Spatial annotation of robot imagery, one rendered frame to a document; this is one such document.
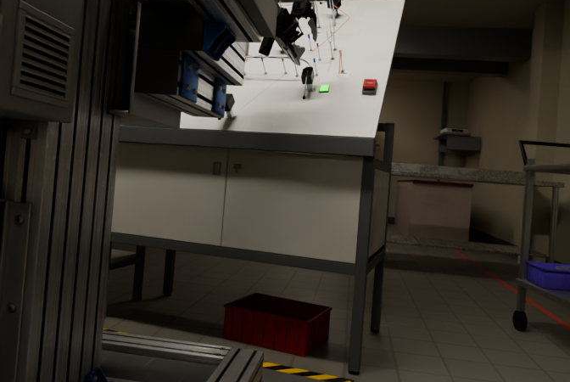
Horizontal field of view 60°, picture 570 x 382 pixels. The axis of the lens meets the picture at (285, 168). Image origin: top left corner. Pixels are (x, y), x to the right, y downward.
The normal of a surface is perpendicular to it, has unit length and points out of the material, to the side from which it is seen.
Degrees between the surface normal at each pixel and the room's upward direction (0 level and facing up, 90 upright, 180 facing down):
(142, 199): 90
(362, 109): 49
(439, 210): 90
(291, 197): 90
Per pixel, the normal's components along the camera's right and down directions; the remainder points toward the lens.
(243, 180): -0.31, -0.04
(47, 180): 0.99, 0.07
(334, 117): -0.18, -0.69
